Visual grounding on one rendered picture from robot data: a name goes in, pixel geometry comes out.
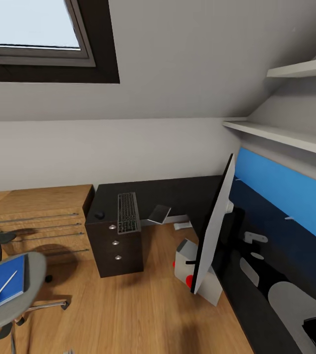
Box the swivel chair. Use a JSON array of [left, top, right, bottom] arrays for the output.
[[0, 233, 69, 354]]

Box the notebook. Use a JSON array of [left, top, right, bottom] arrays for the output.
[[148, 205, 171, 224]]

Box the keyboard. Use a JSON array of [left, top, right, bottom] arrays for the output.
[[117, 192, 142, 235]]

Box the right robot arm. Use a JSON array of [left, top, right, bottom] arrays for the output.
[[228, 232, 316, 354]]

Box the monitor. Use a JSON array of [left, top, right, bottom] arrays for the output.
[[186, 153, 246, 294]]

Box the folder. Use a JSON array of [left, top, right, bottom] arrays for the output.
[[0, 255, 25, 306]]

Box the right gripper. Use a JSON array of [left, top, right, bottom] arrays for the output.
[[228, 235, 260, 252]]

